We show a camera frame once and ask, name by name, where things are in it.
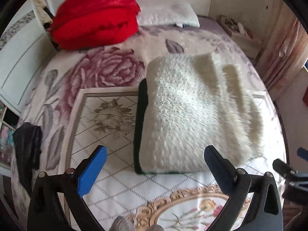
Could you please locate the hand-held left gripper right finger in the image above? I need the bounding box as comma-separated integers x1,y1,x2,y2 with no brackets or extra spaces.
204,145,284,231

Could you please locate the white quilted bed mat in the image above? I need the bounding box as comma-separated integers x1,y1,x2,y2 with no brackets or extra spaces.
69,88,273,231

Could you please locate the bed with lilac sheet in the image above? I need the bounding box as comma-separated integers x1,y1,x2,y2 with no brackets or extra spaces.
196,16,233,33

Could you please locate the white fuzzy green-lined coat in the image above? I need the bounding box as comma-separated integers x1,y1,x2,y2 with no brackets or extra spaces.
133,52,264,175

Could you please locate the white pillow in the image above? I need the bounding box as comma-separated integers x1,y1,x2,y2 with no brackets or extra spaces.
137,2,201,28

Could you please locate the black cloth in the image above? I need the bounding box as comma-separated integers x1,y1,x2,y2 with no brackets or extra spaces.
13,122,43,196

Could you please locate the pink patterned curtain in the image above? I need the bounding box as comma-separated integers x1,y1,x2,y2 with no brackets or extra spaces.
254,3,308,101

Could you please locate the cluttered white shelf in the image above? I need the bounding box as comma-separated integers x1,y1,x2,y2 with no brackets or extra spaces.
0,100,20,174

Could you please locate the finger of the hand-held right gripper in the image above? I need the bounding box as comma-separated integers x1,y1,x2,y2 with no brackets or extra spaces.
296,147,308,161
272,158,308,191

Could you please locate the white wardrobe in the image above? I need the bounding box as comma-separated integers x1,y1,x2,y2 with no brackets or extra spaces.
0,0,58,116

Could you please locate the cluttered bedside shelf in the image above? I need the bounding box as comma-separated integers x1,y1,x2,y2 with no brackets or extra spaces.
217,14,263,59

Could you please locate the red plush blanket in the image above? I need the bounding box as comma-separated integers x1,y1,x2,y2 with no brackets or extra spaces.
49,0,141,51

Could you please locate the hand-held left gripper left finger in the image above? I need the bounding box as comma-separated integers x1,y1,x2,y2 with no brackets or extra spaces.
27,145,108,231

